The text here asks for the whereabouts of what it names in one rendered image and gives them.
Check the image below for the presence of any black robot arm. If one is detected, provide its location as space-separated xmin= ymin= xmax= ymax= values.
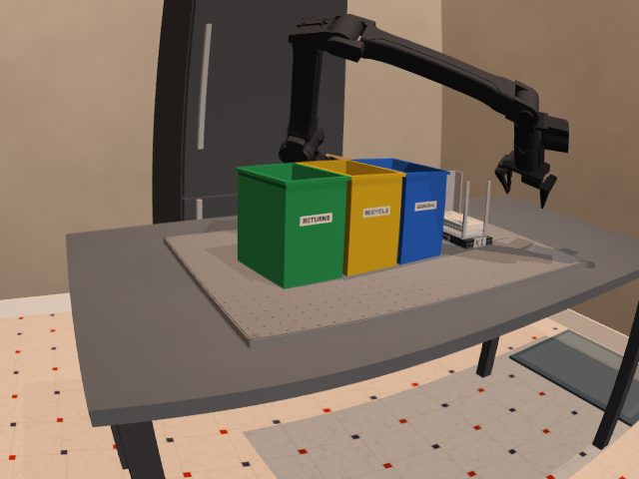
xmin=279 ymin=14 xmax=569 ymax=169

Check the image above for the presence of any beige well plate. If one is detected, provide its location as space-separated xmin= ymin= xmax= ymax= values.
xmin=444 ymin=212 xmax=484 ymax=232

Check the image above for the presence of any green returns bin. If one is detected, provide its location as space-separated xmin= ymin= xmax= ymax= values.
xmin=237 ymin=163 xmax=351 ymax=289

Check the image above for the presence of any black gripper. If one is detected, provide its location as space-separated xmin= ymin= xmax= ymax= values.
xmin=494 ymin=145 xmax=557 ymax=209

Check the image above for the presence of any white well plate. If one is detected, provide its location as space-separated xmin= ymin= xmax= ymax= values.
xmin=443 ymin=226 xmax=483 ymax=237

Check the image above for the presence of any blue open bin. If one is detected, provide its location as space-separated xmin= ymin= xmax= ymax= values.
xmin=354 ymin=159 xmax=450 ymax=264

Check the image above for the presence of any yellow recycle bin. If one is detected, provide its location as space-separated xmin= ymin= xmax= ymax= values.
xmin=300 ymin=160 xmax=406 ymax=276

